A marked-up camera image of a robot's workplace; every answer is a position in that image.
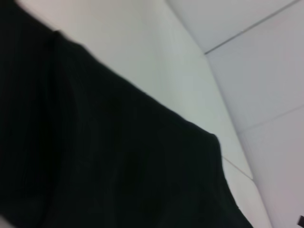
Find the black shirt with FREE print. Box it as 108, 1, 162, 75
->
0, 0, 254, 228

